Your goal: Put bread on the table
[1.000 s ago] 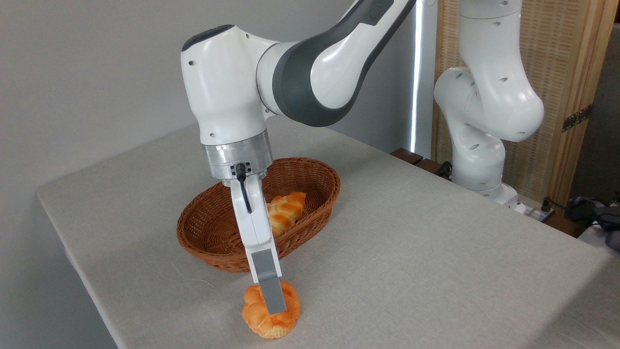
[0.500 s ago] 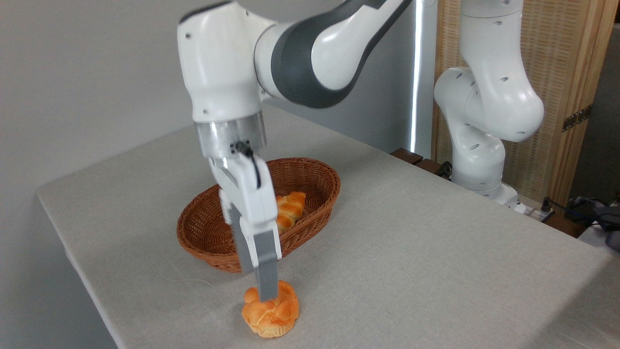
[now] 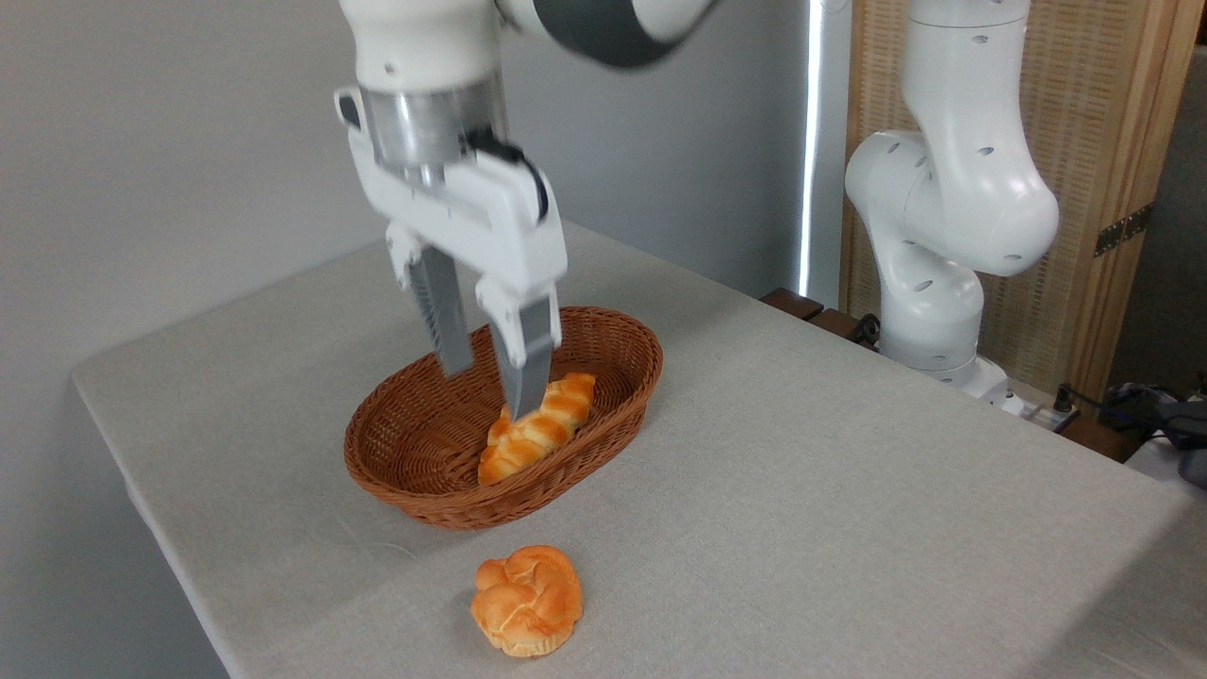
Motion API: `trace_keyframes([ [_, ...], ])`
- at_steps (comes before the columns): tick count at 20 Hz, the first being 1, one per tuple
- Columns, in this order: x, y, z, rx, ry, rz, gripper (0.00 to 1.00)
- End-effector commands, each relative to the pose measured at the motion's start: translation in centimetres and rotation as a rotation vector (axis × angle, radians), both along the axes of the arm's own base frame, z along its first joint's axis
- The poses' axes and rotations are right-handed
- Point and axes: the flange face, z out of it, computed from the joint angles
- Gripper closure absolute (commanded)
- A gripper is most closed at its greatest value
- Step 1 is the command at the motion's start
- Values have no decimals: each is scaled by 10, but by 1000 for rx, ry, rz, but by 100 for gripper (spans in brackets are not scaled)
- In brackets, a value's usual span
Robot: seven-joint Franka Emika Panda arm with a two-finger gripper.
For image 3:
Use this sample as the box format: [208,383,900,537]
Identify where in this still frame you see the round knotted bread roll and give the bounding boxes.
[471,545,584,658]

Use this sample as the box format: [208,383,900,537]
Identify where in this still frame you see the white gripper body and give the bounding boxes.
[335,88,570,303]

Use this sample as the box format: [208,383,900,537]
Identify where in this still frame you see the white vertical window frame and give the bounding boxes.
[800,0,854,308]

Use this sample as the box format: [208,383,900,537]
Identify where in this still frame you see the long braided bread loaf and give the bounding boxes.
[477,373,597,488]

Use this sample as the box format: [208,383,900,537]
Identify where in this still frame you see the metal screen hinge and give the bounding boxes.
[1094,203,1153,257]

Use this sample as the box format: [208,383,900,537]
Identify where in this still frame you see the brown wicker basket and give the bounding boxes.
[343,306,664,531]

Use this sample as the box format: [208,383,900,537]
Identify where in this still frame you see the grey tablecloth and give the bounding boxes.
[71,212,1207,679]

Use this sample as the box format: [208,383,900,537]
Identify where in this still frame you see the black power plug cable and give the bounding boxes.
[1050,383,1207,444]

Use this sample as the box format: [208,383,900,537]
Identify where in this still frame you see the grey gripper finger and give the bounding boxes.
[387,224,475,378]
[474,276,564,421]

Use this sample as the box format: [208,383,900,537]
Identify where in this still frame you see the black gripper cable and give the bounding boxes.
[467,132,551,223]

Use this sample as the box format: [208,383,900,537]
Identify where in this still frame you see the white power strip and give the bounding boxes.
[1000,391,1082,434]

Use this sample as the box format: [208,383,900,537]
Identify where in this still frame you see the dark grey bag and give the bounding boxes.
[1103,380,1207,489]

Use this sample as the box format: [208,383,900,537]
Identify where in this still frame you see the wooden rattan folding screen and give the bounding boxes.
[839,0,1207,406]

